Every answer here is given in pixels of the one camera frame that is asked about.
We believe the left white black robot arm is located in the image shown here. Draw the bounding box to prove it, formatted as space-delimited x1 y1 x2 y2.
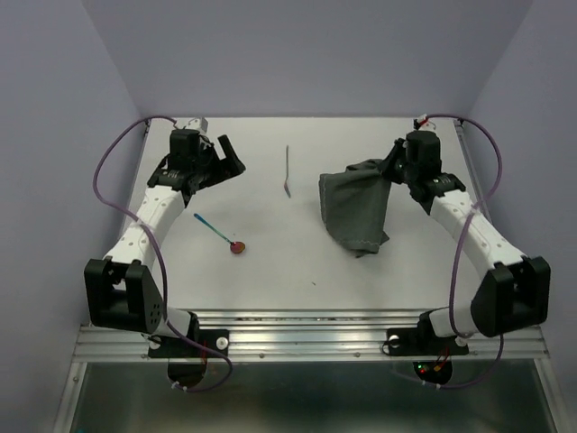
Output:
84 129 245 355

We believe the dark grey cloth napkin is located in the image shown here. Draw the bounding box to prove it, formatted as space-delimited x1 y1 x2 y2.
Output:
318 159 391 257

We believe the silver metal fork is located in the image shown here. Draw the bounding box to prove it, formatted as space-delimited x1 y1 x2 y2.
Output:
283 145 291 198

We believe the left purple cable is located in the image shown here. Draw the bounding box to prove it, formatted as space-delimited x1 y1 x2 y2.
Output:
92 115 234 393

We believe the iridescent rainbow spoon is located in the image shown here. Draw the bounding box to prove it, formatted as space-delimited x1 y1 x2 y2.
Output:
194 213 246 254

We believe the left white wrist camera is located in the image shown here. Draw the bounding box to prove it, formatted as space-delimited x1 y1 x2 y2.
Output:
180 117 208 134

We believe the aluminium right side rail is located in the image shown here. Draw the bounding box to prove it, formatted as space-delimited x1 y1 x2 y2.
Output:
453 118 499 221

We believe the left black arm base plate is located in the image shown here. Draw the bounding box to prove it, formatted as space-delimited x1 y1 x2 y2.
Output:
148 328 230 359

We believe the aluminium front rail frame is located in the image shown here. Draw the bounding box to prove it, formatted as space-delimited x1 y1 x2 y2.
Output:
54 309 573 432

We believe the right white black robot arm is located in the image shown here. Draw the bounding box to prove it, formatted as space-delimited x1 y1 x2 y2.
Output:
379 131 551 352

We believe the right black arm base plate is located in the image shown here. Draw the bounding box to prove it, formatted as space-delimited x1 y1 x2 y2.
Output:
380 327 469 357

